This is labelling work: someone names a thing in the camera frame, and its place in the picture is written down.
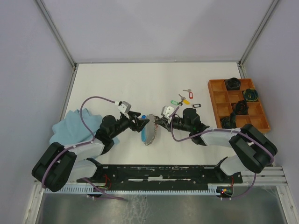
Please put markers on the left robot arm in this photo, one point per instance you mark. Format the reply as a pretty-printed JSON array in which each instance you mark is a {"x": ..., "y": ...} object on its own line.
[{"x": 61, "y": 164}]

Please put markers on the green key tag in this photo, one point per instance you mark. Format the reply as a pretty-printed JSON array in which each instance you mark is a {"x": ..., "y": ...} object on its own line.
[{"x": 174, "y": 102}]

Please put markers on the black orange scrunchie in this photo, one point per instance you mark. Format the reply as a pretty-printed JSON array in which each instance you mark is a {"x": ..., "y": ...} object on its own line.
[{"x": 240, "y": 108}]

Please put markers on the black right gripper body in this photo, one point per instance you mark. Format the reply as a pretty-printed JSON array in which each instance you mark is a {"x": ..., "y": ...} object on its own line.
[{"x": 178, "y": 124}]

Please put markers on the black scrunchie top compartment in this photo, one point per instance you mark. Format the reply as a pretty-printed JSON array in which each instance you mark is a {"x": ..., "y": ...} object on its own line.
[{"x": 233, "y": 84}]

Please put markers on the yellow key tag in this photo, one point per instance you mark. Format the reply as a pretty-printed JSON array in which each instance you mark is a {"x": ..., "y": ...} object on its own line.
[{"x": 186, "y": 102}]

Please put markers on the wooden compartment tray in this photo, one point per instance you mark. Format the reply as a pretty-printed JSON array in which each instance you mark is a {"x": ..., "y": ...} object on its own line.
[{"x": 236, "y": 102}]

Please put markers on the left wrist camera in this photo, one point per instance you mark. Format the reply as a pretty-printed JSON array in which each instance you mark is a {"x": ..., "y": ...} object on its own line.
[{"x": 123, "y": 106}]

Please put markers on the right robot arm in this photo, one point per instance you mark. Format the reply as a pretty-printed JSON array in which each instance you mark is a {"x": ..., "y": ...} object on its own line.
[{"x": 253, "y": 151}]

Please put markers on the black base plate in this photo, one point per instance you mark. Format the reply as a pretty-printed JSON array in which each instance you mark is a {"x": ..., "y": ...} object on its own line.
[{"x": 197, "y": 173}]

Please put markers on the green yellow scrunchie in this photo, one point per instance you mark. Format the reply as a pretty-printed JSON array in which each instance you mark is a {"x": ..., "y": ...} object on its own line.
[{"x": 250, "y": 95}]

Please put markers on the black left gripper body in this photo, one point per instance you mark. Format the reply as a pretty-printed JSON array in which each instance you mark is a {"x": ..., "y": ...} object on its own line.
[{"x": 125, "y": 122}]

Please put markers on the light blue cloth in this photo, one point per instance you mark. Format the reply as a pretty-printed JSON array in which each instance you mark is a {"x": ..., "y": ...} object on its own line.
[{"x": 77, "y": 127}]

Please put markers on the light blue handle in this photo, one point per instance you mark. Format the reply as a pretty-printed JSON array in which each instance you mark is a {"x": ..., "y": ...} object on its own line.
[{"x": 143, "y": 135}]

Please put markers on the dark floral scrunchie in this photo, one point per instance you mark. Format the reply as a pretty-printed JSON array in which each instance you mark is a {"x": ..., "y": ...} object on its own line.
[{"x": 228, "y": 122}]

